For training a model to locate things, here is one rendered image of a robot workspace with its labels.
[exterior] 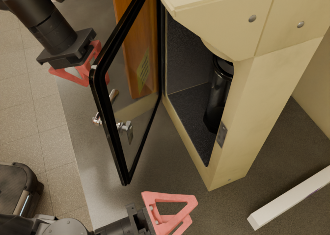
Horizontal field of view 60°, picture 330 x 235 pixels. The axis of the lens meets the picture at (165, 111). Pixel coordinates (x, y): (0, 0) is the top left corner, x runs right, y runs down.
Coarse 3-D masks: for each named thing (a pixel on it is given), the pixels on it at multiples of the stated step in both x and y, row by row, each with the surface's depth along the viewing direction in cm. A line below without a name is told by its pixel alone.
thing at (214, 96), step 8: (216, 56) 61; (216, 64) 59; (224, 72) 58; (216, 80) 62; (224, 80) 60; (216, 88) 64; (224, 88) 61; (216, 96) 65; (224, 96) 63; (208, 104) 72; (216, 104) 67; (224, 104) 65; (208, 112) 73; (216, 112) 69; (208, 120) 74; (216, 120) 71
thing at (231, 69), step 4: (220, 60) 59; (224, 60) 58; (220, 64) 59; (224, 64) 58; (228, 64) 57; (232, 64) 57; (224, 68) 58; (228, 68) 57; (232, 68) 57; (228, 72) 58; (232, 72) 57
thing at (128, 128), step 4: (124, 124) 56; (128, 124) 54; (120, 128) 54; (124, 128) 54; (128, 128) 54; (132, 128) 55; (128, 132) 54; (132, 132) 57; (128, 136) 55; (132, 136) 58
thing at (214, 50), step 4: (204, 40) 51; (204, 44) 51; (208, 44) 51; (208, 48) 51; (212, 48) 50; (216, 48) 49; (216, 52) 50; (220, 52) 49; (220, 56) 49; (224, 56) 49; (228, 60) 49
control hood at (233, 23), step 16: (176, 0) 26; (192, 0) 26; (208, 0) 27; (224, 0) 27; (240, 0) 28; (256, 0) 29; (176, 16) 26; (192, 16) 27; (208, 16) 28; (224, 16) 29; (240, 16) 30; (256, 16) 30; (208, 32) 29; (224, 32) 30; (240, 32) 31; (256, 32) 32; (224, 48) 32; (240, 48) 34
